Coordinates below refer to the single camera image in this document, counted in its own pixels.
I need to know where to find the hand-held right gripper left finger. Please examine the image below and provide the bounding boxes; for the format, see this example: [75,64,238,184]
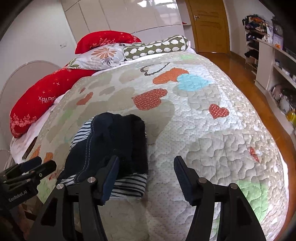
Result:
[28,155,120,241]

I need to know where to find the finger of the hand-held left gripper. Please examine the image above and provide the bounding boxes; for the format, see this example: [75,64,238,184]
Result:
[0,156,43,178]
[0,160,57,186]

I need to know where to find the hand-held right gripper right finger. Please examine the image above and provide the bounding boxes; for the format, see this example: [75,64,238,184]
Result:
[173,156,267,241]

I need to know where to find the blue white striped pants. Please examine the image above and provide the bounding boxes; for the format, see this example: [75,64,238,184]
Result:
[62,117,148,198]

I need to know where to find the black fleece pants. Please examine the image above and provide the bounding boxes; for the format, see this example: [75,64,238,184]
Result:
[111,114,149,175]

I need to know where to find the white bed sheet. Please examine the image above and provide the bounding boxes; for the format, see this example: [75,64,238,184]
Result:
[10,94,67,163]

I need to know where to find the heart-patterned quilt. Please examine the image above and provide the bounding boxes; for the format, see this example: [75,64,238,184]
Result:
[22,52,288,241]

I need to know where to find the red pillow with star print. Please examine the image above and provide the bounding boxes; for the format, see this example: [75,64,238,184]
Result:
[10,68,97,139]

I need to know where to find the beige rounded headboard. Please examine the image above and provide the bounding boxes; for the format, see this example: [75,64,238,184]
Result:
[0,61,62,153]

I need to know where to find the yellow jar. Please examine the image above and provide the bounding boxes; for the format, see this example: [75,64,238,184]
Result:
[286,110,296,127]

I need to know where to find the white floral pillow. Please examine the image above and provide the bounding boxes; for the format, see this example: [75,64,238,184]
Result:
[67,42,126,70]

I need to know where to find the green white-dotted pillow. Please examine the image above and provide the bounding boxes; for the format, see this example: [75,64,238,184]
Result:
[123,35,190,61]

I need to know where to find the red pillow with floral print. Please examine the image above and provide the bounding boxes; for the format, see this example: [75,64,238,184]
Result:
[75,31,142,54]

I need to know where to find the white shelf unit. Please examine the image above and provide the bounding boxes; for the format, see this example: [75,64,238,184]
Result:
[254,38,296,135]

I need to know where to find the wooden door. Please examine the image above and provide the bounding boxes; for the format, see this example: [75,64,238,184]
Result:
[185,0,230,54]

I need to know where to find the glossy beige wardrobe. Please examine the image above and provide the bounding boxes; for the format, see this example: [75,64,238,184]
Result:
[61,0,184,43]

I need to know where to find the shoe rack with clothes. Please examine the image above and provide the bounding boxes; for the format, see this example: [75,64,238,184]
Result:
[242,14,274,70]

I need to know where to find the black television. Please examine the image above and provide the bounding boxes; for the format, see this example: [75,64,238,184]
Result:
[282,22,296,54]

